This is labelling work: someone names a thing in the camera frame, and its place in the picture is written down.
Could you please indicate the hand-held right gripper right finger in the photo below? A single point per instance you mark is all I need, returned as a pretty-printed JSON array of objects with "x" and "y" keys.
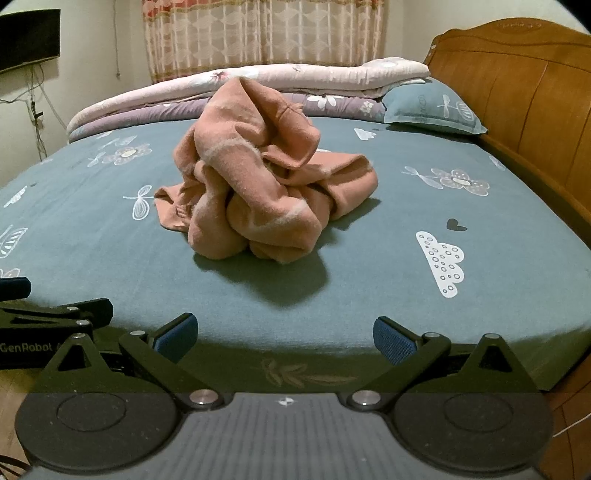
[{"x": 392, "y": 339}]

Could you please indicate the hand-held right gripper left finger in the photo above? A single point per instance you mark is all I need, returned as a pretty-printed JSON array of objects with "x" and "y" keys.
[{"x": 178, "y": 339}]

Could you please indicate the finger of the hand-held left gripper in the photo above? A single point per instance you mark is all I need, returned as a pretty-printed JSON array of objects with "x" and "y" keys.
[
  {"x": 14, "y": 287},
  {"x": 90, "y": 311}
]

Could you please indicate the pink striped sweater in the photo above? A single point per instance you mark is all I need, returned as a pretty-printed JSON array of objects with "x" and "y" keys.
[{"x": 258, "y": 184}]

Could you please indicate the purple floral quilt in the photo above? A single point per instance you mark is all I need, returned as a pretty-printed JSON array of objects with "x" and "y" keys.
[{"x": 184, "y": 108}]

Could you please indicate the teal patterned pillow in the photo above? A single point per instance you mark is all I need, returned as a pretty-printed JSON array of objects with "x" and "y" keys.
[{"x": 429, "y": 106}]

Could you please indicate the wooden headboard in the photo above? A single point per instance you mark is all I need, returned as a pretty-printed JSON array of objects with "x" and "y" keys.
[{"x": 521, "y": 92}]

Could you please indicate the pink floral quilt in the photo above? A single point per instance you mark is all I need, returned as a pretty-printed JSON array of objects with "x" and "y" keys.
[{"x": 277, "y": 76}]

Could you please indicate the patterned lace curtain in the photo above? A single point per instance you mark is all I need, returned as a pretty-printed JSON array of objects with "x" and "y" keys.
[{"x": 258, "y": 32}]

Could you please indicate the black wall television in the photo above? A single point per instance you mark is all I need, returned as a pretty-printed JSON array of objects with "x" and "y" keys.
[{"x": 27, "y": 39}]

